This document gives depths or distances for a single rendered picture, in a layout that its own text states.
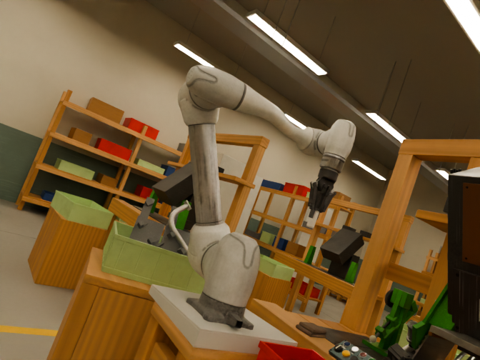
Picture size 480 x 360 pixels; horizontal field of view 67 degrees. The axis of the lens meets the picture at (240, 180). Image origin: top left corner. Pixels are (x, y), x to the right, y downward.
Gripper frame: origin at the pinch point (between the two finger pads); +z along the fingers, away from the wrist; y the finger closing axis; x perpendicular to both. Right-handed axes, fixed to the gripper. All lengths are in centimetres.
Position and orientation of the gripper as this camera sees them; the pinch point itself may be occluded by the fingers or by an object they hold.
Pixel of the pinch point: (312, 218)
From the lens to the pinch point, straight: 145.5
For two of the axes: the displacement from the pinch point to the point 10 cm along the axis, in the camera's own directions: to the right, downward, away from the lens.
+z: -3.5, 9.3, -0.9
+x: 4.8, 1.0, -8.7
